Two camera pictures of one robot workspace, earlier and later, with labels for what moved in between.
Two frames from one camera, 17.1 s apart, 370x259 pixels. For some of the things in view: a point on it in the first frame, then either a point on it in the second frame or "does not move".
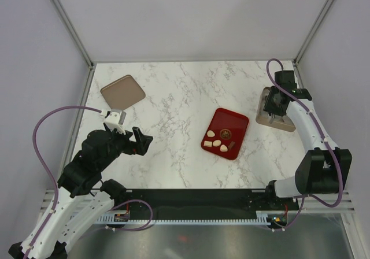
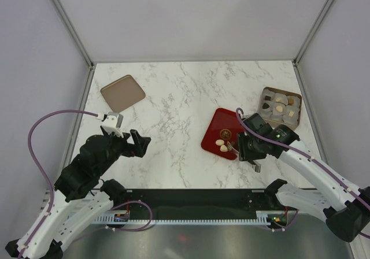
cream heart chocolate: (224, 148) does not move
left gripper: (141, 145) does not move
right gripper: (269, 107) → (244, 152)
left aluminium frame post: (59, 4) does not move
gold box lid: (122, 93) does not move
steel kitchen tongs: (272, 115) → (256, 166)
